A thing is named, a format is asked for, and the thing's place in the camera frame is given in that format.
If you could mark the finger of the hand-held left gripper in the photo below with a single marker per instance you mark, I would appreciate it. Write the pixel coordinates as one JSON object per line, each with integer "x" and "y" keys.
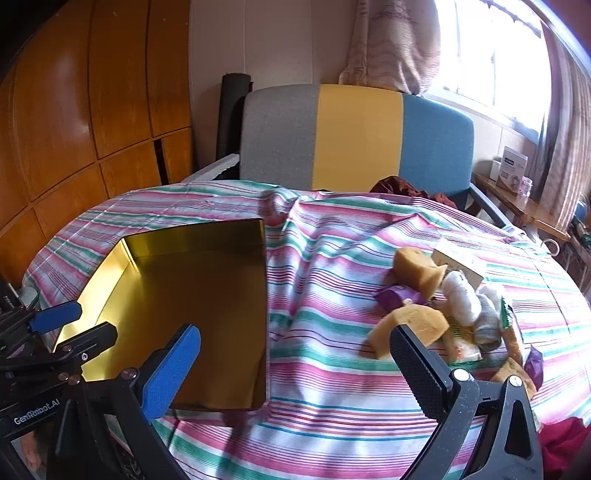
{"x": 55, "y": 318}
{"x": 92, "y": 339}

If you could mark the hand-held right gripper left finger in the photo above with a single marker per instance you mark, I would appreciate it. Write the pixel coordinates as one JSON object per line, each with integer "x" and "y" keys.
{"x": 168, "y": 374}

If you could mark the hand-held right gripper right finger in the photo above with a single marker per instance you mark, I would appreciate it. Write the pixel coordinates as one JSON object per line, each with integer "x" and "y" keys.
{"x": 420, "y": 369}

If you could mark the green edged noodle packet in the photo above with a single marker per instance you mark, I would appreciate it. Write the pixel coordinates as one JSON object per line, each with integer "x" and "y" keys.
{"x": 461, "y": 344}

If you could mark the purple snack packet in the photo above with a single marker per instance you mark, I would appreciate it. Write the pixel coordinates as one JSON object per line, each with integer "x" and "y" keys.
{"x": 535, "y": 364}
{"x": 397, "y": 297}

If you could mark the white plastic wrap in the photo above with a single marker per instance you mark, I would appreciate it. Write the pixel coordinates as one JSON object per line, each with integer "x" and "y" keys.
{"x": 457, "y": 295}

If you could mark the gold tin box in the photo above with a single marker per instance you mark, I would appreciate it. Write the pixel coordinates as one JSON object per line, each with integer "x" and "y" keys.
{"x": 207, "y": 300}

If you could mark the orange green snack packet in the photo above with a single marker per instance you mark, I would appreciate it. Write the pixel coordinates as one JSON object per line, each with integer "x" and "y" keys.
{"x": 510, "y": 332}

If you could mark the cream small box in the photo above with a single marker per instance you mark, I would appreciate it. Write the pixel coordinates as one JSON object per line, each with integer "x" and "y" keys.
{"x": 457, "y": 261}

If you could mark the black printed box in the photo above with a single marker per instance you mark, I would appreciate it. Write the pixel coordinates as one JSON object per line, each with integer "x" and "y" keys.
{"x": 9, "y": 295}

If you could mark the pink green striped sheet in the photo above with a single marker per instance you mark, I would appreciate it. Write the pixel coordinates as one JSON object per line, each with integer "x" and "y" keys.
{"x": 332, "y": 323}

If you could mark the dark red cloth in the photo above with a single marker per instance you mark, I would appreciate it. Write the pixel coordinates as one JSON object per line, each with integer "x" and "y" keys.
{"x": 565, "y": 443}

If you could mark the wooden side table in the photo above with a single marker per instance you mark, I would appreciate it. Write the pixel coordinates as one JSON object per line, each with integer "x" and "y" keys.
{"x": 531, "y": 210}

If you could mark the wooden wardrobe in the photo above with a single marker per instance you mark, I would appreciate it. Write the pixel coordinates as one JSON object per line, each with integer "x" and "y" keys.
{"x": 69, "y": 115}

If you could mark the white small container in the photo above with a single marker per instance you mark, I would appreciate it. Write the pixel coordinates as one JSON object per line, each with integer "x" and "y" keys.
{"x": 495, "y": 170}

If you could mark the white product box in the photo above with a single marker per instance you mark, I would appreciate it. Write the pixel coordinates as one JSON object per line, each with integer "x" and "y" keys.
{"x": 512, "y": 168}

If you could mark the blue round object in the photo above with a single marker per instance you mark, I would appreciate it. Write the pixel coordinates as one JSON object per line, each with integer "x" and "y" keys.
{"x": 582, "y": 208}

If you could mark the grey yellow blue armchair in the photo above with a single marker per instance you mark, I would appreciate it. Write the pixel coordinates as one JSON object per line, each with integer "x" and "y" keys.
{"x": 355, "y": 134}

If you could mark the pink patterned curtain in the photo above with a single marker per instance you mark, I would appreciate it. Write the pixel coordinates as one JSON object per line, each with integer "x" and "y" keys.
{"x": 392, "y": 46}
{"x": 565, "y": 138}

